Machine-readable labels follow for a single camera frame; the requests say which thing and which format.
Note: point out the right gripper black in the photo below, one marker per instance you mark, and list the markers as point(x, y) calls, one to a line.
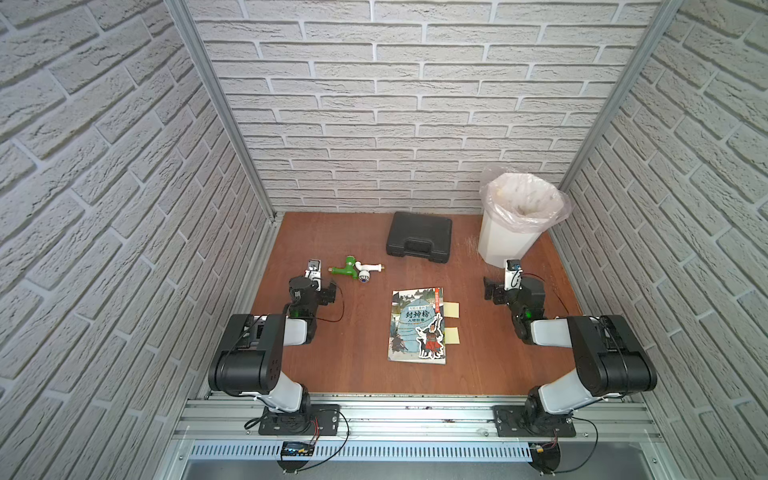
point(490, 287)

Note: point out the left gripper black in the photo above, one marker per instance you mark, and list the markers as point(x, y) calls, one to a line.
point(325, 293)

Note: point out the yellow sticky note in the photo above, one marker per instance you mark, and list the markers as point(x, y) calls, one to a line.
point(451, 336)
point(451, 310)

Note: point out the illustrated comic book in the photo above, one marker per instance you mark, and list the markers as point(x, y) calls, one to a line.
point(417, 327)

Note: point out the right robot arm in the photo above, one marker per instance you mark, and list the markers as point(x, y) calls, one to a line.
point(609, 360)

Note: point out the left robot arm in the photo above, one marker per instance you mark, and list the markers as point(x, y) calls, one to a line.
point(248, 359)

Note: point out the green white toy faucet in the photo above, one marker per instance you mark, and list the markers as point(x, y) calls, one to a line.
point(357, 270)

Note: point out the white trash bin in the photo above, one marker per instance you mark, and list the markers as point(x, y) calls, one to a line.
point(497, 244)

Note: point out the black plastic tool case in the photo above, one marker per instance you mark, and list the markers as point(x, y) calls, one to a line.
point(420, 235)

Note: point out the small green circuit board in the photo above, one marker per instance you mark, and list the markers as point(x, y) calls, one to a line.
point(295, 449)

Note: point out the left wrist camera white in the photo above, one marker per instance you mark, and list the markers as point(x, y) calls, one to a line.
point(314, 270)

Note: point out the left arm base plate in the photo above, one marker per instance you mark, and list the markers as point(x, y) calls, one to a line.
point(320, 420)

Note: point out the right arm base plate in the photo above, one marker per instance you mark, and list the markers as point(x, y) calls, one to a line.
point(524, 422)

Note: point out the aluminium frame rail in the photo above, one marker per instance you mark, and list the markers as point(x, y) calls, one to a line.
point(422, 418)

